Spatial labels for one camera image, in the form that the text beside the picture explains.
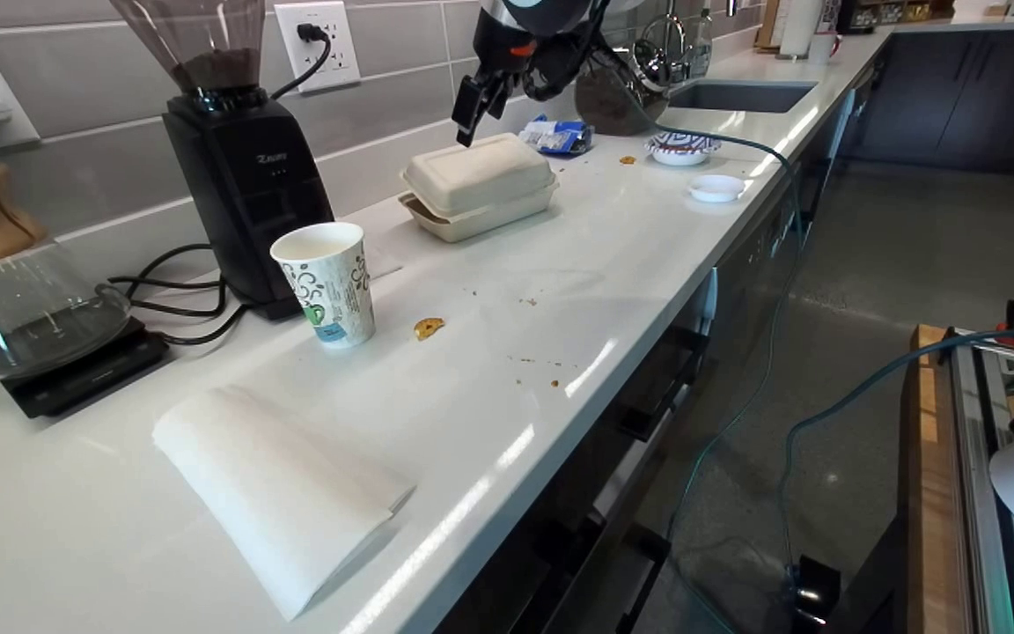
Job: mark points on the blue snack packet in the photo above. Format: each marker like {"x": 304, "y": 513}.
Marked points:
{"x": 562, "y": 138}

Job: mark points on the black Franka robot arm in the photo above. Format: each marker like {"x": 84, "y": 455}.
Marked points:
{"x": 553, "y": 35}

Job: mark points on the dark round kettle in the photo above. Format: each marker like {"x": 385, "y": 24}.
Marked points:
{"x": 625, "y": 101}

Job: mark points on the white foam clamshell food pack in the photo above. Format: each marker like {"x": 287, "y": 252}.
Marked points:
{"x": 485, "y": 182}

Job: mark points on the aluminium frame rail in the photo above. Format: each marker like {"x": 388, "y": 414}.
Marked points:
{"x": 987, "y": 514}

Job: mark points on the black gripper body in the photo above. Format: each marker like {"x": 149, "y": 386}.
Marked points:
{"x": 493, "y": 74}

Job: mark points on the upright white paper towel roll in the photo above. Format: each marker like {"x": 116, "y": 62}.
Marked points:
{"x": 801, "y": 24}

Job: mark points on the patterned paper cup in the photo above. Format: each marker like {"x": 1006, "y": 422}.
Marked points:
{"x": 327, "y": 285}

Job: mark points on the white round plastic lid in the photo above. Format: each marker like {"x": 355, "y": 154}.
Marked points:
{"x": 720, "y": 189}

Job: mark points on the steel sink basin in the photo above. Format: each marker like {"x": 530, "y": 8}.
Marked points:
{"x": 741, "y": 96}

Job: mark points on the black coffee scale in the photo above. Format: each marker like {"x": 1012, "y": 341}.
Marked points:
{"x": 86, "y": 373}

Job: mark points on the blue striped small bowl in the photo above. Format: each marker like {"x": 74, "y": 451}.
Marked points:
{"x": 686, "y": 150}

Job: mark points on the small orange food spill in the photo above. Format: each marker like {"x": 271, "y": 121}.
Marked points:
{"x": 627, "y": 159}

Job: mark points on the dark tall cabinet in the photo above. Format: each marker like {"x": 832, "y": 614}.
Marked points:
{"x": 965, "y": 101}

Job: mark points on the dark counter cabinet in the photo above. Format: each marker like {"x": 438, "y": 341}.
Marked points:
{"x": 754, "y": 270}

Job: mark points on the glass coffee carafe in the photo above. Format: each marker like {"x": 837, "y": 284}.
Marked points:
{"x": 26, "y": 305}

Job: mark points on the large orange food spill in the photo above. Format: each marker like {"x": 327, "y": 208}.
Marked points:
{"x": 427, "y": 327}

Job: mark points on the black box on floor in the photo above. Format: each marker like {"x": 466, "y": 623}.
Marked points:
{"x": 816, "y": 594}

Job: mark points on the black coffee grinder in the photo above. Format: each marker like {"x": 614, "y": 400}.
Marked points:
{"x": 247, "y": 189}

